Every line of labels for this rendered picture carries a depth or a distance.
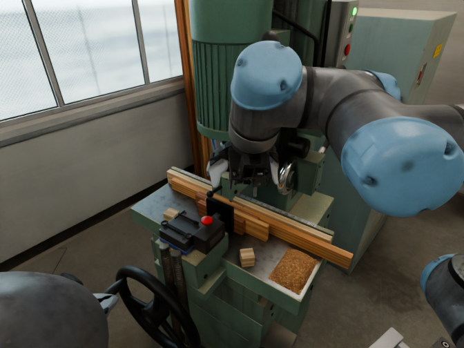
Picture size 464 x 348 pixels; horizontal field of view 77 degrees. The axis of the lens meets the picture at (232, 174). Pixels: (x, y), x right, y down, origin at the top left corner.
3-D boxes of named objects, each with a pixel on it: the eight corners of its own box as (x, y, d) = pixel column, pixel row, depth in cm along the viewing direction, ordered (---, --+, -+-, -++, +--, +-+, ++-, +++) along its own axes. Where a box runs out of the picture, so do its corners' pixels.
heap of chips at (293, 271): (267, 278, 73) (268, 271, 71) (288, 246, 81) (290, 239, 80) (299, 295, 69) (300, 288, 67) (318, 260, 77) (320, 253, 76)
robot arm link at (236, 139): (227, 97, 42) (282, 95, 43) (226, 114, 47) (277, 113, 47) (231, 143, 40) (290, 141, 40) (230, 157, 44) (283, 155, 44)
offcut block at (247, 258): (252, 256, 79) (252, 247, 77) (254, 265, 76) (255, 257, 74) (239, 257, 78) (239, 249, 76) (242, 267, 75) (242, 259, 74)
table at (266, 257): (108, 237, 92) (103, 224, 89) (175, 190, 114) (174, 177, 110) (281, 352, 64) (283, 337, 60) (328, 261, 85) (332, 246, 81)
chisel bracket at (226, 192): (211, 196, 87) (210, 172, 82) (237, 175, 96) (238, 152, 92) (232, 205, 83) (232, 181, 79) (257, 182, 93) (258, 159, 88)
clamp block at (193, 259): (157, 264, 80) (152, 241, 75) (190, 235, 89) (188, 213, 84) (199, 291, 73) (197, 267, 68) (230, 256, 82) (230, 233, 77)
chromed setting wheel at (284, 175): (273, 200, 89) (276, 166, 83) (290, 181, 98) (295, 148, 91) (282, 204, 88) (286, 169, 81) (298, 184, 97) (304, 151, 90)
